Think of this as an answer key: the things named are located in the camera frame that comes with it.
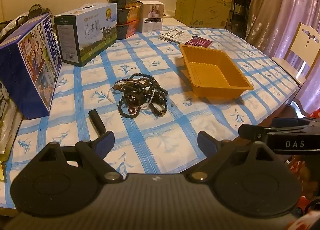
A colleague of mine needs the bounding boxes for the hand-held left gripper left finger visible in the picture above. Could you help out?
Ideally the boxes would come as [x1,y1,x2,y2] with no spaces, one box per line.
[37,130,123,183]

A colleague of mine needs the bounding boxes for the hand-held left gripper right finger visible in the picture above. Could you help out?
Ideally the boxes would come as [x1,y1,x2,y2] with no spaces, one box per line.
[189,131,275,183]

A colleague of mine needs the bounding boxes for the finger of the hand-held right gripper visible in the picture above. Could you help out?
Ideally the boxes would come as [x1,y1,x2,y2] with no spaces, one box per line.
[238,123,275,143]

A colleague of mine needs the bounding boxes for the pile of bead bracelets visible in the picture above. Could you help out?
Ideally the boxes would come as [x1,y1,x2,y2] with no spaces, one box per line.
[107,73,169,118]

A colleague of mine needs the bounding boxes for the silver pearl chain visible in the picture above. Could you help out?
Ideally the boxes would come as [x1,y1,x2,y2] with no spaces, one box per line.
[140,88,157,109]

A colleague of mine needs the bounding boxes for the golden plastic tray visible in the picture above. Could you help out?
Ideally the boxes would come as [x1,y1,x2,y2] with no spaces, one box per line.
[179,44,254,99]

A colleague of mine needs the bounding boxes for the red patterned clothing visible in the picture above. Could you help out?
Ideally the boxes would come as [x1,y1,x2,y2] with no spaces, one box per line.
[285,110,320,230]

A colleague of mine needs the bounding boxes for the blue checked tablecloth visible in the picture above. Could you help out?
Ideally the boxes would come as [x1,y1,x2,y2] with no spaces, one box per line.
[0,18,299,209]

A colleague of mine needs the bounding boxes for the white plastic bags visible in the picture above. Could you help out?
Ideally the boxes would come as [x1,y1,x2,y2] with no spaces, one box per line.
[0,80,24,168]

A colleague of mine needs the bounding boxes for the wooden chair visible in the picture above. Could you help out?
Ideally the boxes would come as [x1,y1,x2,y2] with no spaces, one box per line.
[271,22,320,106]

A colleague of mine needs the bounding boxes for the dark blue milk carton box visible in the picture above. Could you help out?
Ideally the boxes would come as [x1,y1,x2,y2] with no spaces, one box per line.
[0,13,63,120]

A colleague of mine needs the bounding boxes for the white and maroon book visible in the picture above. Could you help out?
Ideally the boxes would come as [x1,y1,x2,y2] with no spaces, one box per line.
[158,28,213,47]

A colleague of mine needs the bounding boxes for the light blue cow milk box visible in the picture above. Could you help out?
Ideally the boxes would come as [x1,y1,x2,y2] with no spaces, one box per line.
[54,2,118,68]

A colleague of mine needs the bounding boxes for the white product box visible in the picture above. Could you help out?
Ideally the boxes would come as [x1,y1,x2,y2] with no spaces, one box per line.
[136,0,165,33]

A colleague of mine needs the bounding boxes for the black folding cart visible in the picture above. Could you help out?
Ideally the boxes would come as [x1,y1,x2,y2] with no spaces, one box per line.
[229,0,252,39]

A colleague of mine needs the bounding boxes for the large cardboard box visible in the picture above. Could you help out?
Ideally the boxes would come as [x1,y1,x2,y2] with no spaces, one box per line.
[174,0,234,29]

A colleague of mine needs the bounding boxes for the pink shiny curtain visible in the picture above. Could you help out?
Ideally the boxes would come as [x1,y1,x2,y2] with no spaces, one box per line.
[246,0,320,118]

